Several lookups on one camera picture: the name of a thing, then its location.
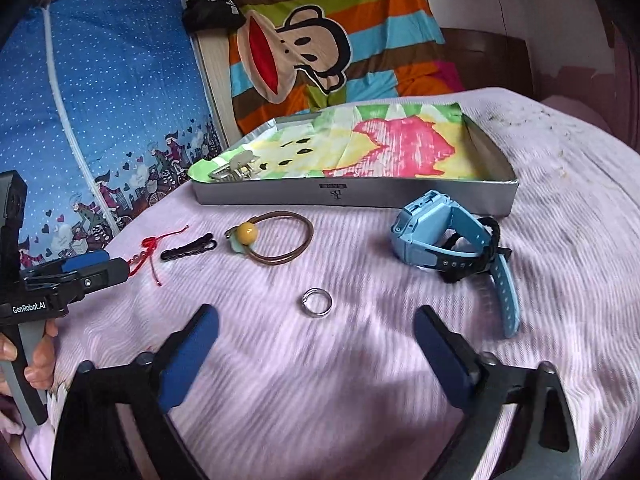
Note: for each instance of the dark wooden headboard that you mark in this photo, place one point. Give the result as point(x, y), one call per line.
point(486, 59)

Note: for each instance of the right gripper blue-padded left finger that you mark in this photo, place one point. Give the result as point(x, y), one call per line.
point(115, 422)

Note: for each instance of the black hanging bag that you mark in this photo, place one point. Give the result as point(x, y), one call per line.
point(201, 15)

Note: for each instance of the striped monkey cartoon blanket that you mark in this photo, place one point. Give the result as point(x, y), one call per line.
point(297, 56)

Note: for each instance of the brown hair tie yellow bead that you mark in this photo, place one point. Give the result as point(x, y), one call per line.
point(271, 239)

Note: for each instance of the pink pillow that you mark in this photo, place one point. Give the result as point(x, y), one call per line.
point(578, 110)

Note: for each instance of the grey shallow cardboard tray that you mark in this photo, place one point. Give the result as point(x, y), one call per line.
point(492, 195)

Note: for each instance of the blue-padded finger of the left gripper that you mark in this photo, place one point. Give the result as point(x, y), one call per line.
point(63, 265)
point(73, 286)

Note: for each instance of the beige plastic hair claw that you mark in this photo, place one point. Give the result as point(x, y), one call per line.
point(239, 168)

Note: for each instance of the blue polka-dot fabric wardrobe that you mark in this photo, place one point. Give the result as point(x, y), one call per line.
point(103, 112)

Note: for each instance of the colourful crumpled paper liner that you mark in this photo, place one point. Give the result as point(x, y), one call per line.
point(400, 140)

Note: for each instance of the black wavy hair clip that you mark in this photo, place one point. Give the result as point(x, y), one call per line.
point(202, 244)

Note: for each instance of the light blue smart watch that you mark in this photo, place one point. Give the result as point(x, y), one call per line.
point(435, 232)

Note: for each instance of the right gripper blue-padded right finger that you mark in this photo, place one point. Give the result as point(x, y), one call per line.
point(541, 441)

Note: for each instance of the person's left hand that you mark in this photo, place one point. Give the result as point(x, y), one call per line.
point(41, 373)

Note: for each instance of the pink striped bed cover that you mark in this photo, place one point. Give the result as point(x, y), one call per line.
point(316, 374)

